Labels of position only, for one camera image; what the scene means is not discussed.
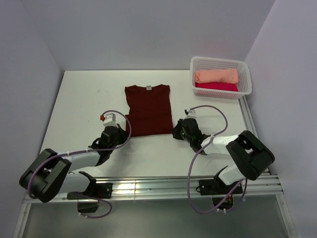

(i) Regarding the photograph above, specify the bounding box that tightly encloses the dark red t-shirt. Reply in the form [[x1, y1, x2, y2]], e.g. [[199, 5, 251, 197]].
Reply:
[[125, 84, 173, 137]]

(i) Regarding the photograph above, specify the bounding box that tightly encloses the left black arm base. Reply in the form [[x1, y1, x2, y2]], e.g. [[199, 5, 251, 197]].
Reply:
[[66, 183, 113, 219]]

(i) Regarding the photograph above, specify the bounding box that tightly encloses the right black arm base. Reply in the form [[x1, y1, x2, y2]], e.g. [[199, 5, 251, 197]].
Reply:
[[196, 178, 246, 212]]

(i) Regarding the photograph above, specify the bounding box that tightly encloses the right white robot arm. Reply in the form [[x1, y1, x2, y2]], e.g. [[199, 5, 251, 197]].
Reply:
[[172, 118, 275, 193]]

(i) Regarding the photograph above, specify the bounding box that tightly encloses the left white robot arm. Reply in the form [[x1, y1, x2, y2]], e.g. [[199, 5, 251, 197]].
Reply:
[[19, 123, 132, 203]]

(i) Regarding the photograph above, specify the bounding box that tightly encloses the rolled pink t-shirt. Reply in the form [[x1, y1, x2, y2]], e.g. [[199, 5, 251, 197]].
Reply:
[[195, 82, 238, 92]]

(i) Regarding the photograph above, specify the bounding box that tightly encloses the white plastic basket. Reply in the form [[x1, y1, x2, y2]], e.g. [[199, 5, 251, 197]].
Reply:
[[190, 57, 252, 99]]

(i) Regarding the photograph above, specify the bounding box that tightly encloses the rolled peach t-shirt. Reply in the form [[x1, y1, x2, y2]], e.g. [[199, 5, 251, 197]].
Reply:
[[194, 68, 239, 84]]

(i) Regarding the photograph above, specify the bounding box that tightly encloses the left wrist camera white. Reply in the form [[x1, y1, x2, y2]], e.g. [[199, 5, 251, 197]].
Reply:
[[100, 113, 117, 127]]

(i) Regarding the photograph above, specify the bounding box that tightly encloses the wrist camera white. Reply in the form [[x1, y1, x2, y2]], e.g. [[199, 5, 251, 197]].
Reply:
[[100, 113, 117, 127], [184, 109, 197, 119]]

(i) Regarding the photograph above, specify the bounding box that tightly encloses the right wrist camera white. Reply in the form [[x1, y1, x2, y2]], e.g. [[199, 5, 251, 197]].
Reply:
[[184, 109, 197, 119]]

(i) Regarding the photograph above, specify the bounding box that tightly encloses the aluminium rail frame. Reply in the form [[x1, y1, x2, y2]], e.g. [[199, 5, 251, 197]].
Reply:
[[12, 96, 299, 238]]

